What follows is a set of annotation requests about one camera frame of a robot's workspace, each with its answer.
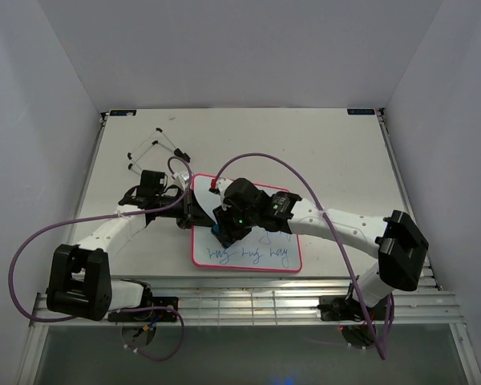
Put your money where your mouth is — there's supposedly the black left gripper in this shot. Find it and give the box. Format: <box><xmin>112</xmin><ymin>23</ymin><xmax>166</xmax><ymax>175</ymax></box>
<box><xmin>156</xmin><ymin>188</ymin><xmax>216</xmax><ymax>229</ymax></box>

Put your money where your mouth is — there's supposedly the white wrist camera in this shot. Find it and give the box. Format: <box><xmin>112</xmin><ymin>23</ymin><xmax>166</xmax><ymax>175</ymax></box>
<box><xmin>168</xmin><ymin>171</ymin><xmax>192</xmax><ymax>192</ymax></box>
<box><xmin>209</xmin><ymin>178</ymin><xmax>232</xmax><ymax>210</ymax></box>

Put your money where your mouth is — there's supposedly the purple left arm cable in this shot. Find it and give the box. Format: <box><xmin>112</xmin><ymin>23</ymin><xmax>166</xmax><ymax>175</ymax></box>
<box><xmin>7</xmin><ymin>156</ymin><xmax>193</xmax><ymax>362</ymax></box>

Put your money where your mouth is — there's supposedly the blue bone-shaped eraser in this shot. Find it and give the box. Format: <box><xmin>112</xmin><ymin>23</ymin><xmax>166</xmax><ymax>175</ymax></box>
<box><xmin>211</xmin><ymin>224</ymin><xmax>235</xmax><ymax>249</ymax></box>

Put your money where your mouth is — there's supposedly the blue left corner label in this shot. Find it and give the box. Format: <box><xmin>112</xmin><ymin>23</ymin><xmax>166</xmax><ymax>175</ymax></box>
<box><xmin>109</xmin><ymin>109</ymin><xmax>137</xmax><ymax>117</ymax></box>

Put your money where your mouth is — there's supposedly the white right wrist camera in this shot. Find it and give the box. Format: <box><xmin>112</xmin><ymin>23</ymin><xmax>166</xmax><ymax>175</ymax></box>
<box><xmin>209</xmin><ymin>178</ymin><xmax>232</xmax><ymax>210</ymax></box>

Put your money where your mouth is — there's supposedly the blue corner label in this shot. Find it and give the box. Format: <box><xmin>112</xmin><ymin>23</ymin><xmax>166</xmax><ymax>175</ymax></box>
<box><xmin>346</xmin><ymin>108</ymin><xmax>375</xmax><ymax>116</ymax></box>
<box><xmin>109</xmin><ymin>109</ymin><xmax>137</xmax><ymax>117</ymax></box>

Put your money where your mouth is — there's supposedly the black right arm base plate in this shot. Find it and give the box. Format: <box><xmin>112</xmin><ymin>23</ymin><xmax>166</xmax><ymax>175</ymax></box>
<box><xmin>317</xmin><ymin>294</ymin><xmax>394</xmax><ymax>348</ymax></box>

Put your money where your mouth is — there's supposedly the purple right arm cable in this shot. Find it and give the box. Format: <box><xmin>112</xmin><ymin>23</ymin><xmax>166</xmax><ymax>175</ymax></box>
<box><xmin>214</xmin><ymin>152</ymin><xmax>396</xmax><ymax>361</ymax></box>

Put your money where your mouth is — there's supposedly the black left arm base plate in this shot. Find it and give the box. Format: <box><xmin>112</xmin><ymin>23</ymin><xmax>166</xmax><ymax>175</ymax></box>
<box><xmin>107</xmin><ymin>297</ymin><xmax>179</xmax><ymax>324</ymax></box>

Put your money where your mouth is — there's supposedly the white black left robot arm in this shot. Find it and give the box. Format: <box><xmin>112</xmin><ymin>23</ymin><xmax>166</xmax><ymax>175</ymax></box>
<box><xmin>46</xmin><ymin>170</ymin><xmax>212</xmax><ymax>321</ymax></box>

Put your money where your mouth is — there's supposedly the blue right corner label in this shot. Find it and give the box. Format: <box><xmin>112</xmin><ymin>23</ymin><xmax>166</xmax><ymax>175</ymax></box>
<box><xmin>346</xmin><ymin>108</ymin><xmax>375</xmax><ymax>116</ymax></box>

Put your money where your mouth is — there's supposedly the pink framed whiteboard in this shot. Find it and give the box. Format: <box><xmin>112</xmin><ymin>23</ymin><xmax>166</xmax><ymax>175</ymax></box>
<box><xmin>191</xmin><ymin>172</ymin><xmax>304</xmax><ymax>274</ymax></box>

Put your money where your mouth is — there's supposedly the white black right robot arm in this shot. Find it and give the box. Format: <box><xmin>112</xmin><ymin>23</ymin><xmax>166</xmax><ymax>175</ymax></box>
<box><xmin>210</xmin><ymin>178</ymin><xmax>429</xmax><ymax>318</ymax></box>

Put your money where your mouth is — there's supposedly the black wire easel stand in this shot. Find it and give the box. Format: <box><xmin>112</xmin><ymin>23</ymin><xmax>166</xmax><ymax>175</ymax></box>
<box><xmin>127</xmin><ymin>127</ymin><xmax>191</xmax><ymax>176</ymax></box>

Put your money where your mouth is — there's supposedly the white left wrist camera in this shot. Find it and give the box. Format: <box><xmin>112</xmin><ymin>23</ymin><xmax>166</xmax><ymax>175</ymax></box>
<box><xmin>168</xmin><ymin>171</ymin><xmax>192</xmax><ymax>192</ymax></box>

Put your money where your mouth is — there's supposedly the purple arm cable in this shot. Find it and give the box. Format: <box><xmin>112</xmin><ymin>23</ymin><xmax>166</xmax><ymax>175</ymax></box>
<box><xmin>7</xmin><ymin>156</ymin><xmax>193</xmax><ymax>362</ymax></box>
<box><xmin>214</xmin><ymin>152</ymin><xmax>396</xmax><ymax>361</ymax></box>

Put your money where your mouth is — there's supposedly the aluminium rail frame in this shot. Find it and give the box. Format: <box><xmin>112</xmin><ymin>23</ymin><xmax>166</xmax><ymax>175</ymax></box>
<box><xmin>15</xmin><ymin>107</ymin><xmax>481</xmax><ymax>385</ymax></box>

